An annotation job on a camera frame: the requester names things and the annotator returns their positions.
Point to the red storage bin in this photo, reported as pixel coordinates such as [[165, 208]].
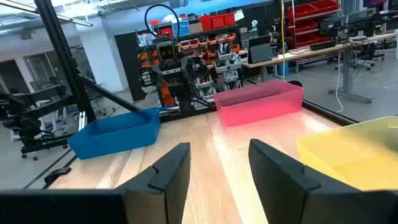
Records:
[[206, 23], [229, 19], [217, 21]]

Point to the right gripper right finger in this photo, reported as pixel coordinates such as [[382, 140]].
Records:
[[280, 186]]

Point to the blue barrel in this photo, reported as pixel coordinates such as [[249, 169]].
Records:
[[283, 70]]

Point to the yellow translucent plastic bin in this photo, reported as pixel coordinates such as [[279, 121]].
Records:
[[351, 155]]

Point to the cardboard box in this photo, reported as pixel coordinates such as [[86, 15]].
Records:
[[196, 28]]

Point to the metal rack with red bins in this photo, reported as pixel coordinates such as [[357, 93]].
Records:
[[311, 25]]

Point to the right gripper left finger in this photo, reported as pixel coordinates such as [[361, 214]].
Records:
[[168, 186]]

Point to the black laptop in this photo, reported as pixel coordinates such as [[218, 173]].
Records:
[[260, 51]]

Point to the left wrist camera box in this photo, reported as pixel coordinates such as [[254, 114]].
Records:
[[165, 51]]

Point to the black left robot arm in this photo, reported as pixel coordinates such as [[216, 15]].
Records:
[[186, 102]]

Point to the long wooden desk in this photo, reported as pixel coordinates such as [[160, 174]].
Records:
[[311, 53]]

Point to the black wheeled equipment cart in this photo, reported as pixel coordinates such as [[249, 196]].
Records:
[[34, 102]]

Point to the pink translucent plastic bin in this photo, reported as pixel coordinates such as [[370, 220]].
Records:
[[258, 109]]

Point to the black table clamp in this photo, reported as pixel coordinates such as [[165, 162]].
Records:
[[57, 174]]

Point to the blue plastic bin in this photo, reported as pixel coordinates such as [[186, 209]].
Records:
[[115, 140]]

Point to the blue box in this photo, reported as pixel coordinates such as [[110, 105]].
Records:
[[182, 28]]

